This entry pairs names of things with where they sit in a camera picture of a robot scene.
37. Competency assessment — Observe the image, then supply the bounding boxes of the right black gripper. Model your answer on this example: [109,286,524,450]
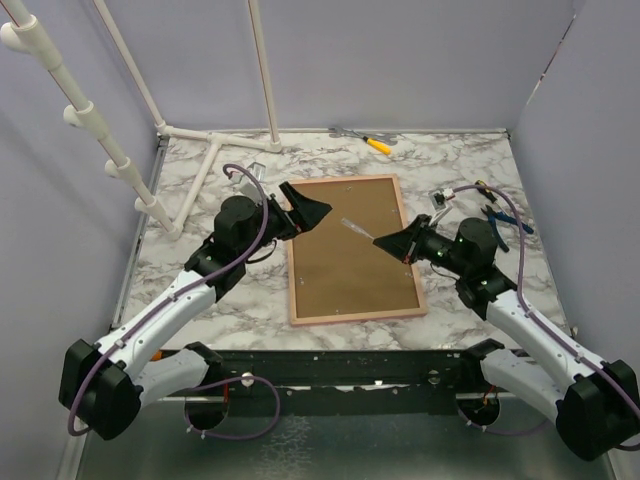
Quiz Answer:
[374,213,470,276]

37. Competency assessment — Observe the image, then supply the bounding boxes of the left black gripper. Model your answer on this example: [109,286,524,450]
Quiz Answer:
[240,182,332,261]

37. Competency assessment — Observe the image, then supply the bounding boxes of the clear tester screwdriver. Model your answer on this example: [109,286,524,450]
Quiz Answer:
[341,218,374,240]

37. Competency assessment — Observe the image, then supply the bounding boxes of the pink picture frame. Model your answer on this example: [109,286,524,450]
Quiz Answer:
[287,174,428,327]

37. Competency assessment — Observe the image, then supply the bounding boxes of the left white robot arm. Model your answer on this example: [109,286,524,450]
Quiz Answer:
[58,182,332,440]

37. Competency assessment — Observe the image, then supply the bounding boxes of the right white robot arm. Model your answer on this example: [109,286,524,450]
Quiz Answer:
[373,215,639,461]

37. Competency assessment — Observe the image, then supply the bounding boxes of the black yellow screwdriver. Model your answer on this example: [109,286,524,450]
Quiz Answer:
[475,180,497,203]

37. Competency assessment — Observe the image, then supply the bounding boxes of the silver wrench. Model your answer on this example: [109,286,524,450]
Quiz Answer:
[328,127,398,146]

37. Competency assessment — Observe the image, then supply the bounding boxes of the white pvc pipe rack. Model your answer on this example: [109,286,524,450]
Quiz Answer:
[0,0,284,242]

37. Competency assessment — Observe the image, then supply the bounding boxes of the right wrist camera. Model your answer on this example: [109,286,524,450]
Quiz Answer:
[429,188,455,224]

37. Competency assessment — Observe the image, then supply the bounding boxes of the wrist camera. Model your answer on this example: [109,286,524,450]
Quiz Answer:
[231,162,266,203]
[429,188,455,224]

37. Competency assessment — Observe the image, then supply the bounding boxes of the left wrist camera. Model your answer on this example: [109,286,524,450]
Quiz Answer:
[231,162,266,203]

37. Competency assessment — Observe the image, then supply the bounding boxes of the blue handled pliers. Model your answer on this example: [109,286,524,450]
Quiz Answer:
[481,205,517,253]

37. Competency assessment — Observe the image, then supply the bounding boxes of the yellow handled screwdriver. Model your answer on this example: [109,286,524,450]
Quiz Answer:
[362,136,392,155]

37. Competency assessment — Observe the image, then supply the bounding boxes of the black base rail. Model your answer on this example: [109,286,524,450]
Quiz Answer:
[169,349,521,419]

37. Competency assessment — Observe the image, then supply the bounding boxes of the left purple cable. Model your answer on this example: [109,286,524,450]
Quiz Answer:
[67,163,282,441]

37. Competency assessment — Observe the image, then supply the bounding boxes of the purple cable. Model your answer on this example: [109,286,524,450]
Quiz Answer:
[449,183,640,436]
[67,163,282,441]

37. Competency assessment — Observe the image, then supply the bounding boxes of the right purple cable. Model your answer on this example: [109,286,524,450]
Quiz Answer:
[449,183,640,436]

